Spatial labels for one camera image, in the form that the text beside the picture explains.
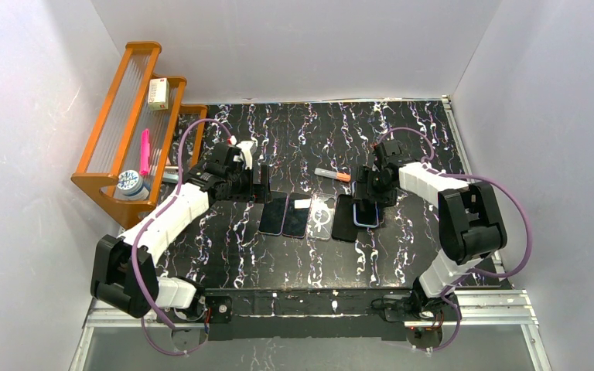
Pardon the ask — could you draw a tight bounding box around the orange wooden shelf rack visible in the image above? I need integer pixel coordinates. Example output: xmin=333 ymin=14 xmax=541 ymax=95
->
xmin=71 ymin=41 xmax=207 ymax=229

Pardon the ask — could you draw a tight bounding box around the teal and white stapler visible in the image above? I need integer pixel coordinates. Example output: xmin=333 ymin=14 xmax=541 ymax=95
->
xmin=162 ymin=165 xmax=179 ymax=184

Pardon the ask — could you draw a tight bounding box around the black phone case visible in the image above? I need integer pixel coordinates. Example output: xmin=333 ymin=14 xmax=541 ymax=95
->
xmin=331 ymin=195 xmax=359 ymax=243

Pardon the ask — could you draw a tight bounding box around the white and red box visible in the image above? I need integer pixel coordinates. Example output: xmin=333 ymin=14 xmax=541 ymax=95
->
xmin=147 ymin=78 xmax=170 ymax=111

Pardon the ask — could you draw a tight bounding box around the grey and orange marker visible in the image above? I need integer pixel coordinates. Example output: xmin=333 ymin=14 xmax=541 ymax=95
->
xmin=314 ymin=168 xmax=351 ymax=182

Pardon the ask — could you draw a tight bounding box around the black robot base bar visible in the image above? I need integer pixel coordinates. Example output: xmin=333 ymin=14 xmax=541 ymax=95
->
xmin=155 ymin=288 xmax=446 ymax=343

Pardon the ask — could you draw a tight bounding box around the purple phone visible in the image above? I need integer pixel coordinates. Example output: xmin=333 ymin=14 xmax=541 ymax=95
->
xmin=282 ymin=193 xmax=312 ymax=239

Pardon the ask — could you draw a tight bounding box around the blue and white tape roll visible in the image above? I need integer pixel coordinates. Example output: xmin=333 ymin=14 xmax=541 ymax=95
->
xmin=114 ymin=170 xmax=149 ymax=201

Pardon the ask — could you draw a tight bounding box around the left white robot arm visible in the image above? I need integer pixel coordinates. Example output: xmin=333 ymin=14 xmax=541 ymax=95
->
xmin=90 ymin=140 xmax=271 ymax=318

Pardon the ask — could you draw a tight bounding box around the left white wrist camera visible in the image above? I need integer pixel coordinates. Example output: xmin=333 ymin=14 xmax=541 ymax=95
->
xmin=234 ymin=140 xmax=258 ymax=170

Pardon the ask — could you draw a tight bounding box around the black phone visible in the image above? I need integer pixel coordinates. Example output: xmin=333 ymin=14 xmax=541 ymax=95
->
xmin=258 ymin=191 xmax=288 ymax=236

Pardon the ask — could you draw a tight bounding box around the pink highlighter marker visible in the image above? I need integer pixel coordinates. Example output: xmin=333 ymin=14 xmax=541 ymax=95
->
xmin=138 ymin=129 xmax=151 ymax=175

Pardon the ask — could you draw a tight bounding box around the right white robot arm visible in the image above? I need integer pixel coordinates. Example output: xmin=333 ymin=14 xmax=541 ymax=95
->
xmin=352 ymin=140 xmax=507 ymax=311

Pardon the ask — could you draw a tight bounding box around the clear magsafe phone case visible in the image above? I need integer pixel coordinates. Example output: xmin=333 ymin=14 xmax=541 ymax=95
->
xmin=306 ymin=193 xmax=336 ymax=240

